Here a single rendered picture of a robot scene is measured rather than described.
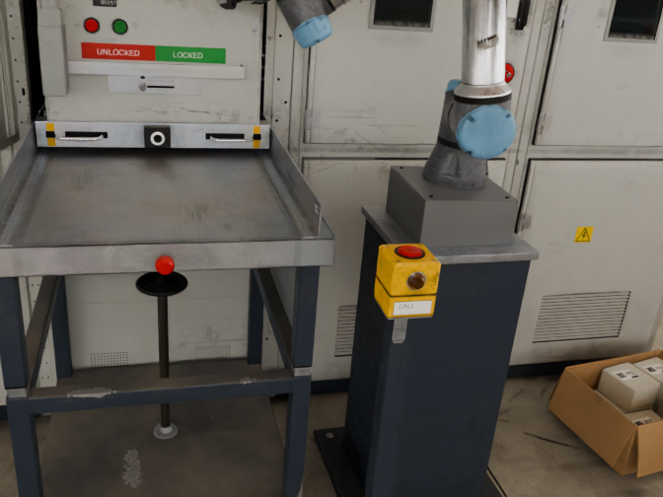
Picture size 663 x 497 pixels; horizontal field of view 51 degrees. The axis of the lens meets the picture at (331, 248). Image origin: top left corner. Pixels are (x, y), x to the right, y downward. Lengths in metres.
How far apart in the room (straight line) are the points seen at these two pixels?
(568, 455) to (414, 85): 1.18
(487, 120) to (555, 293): 1.11
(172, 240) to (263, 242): 0.16
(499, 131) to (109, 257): 0.78
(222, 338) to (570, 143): 1.20
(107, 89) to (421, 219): 0.78
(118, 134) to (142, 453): 0.77
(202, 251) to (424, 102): 0.94
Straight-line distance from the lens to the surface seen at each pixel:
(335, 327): 2.17
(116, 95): 1.72
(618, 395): 2.41
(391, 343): 1.17
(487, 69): 1.43
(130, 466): 1.79
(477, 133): 1.43
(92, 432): 1.91
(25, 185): 1.54
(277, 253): 1.27
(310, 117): 1.90
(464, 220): 1.55
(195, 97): 1.72
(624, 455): 2.24
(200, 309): 2.08
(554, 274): 2.40
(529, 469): 2.18
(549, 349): 2.55
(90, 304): 2.07
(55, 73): 1.61
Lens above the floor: 1.34
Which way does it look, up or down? 24 degrees down
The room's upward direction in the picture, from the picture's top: 5 degrees clockwise
